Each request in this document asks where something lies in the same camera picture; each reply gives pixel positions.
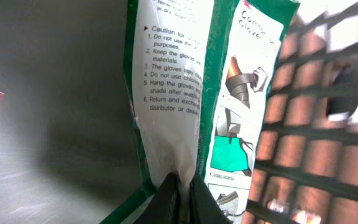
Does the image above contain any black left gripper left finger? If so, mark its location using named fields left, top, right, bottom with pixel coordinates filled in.
left=134, top=172, right=180, bottom=224

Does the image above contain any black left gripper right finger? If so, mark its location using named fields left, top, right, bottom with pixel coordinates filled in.
left=190, top=174, right=231, bottom=224

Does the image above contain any green white gloves package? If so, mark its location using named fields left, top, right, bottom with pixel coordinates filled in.
left=105, top=0, right=300, bottom=223

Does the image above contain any dark mesh basket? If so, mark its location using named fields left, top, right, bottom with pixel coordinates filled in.
left=0, top=1, right=358, bottom=223

